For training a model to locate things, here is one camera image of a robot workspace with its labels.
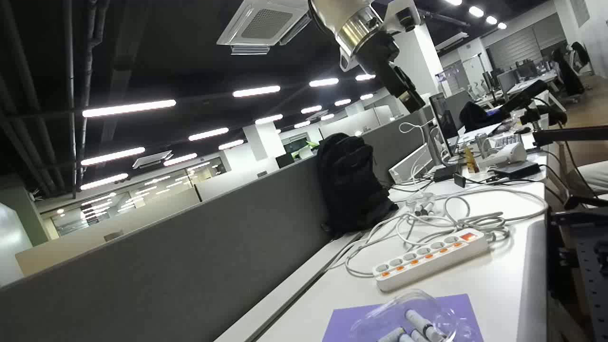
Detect clear plastic container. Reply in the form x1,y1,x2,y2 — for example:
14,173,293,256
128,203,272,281
348,292,458,342

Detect black backpack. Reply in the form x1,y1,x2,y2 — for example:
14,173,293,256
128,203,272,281
316,133,398,235

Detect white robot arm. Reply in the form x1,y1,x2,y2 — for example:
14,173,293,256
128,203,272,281
308,0,426,112

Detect white power cable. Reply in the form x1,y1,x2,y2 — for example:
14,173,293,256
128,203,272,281
343,186,550,281

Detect purple paper mat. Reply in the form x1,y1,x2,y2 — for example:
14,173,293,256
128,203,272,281
324,292,485,342

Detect ceiling air conditioner unit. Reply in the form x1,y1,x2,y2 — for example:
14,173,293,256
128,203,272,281
217,0,312,57

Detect grey desk partition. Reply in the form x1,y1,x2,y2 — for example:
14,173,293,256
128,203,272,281
0,102,439,342

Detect black monitor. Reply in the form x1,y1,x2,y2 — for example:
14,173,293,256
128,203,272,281
430,93,458,167

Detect white power strip orange switches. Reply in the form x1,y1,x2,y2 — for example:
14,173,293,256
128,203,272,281
373,228,491,292

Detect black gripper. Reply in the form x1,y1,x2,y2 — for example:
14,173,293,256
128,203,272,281
377,62,426,112

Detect black camera tripod mount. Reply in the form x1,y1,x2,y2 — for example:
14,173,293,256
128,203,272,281
521,104,608,146

